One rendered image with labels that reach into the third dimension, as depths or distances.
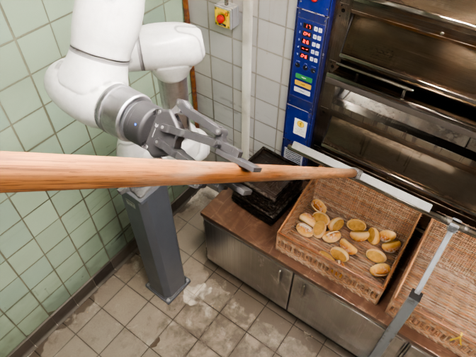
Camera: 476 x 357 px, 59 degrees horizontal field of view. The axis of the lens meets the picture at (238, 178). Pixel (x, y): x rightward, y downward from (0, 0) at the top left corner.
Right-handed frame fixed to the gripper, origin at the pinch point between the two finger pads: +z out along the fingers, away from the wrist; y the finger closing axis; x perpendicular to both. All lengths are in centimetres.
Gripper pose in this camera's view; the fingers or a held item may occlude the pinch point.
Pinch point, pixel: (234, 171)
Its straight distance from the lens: 63.8
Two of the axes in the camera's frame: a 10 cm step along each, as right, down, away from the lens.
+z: 8.1, 4.4, -3.9
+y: -3.9, 9.0, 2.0
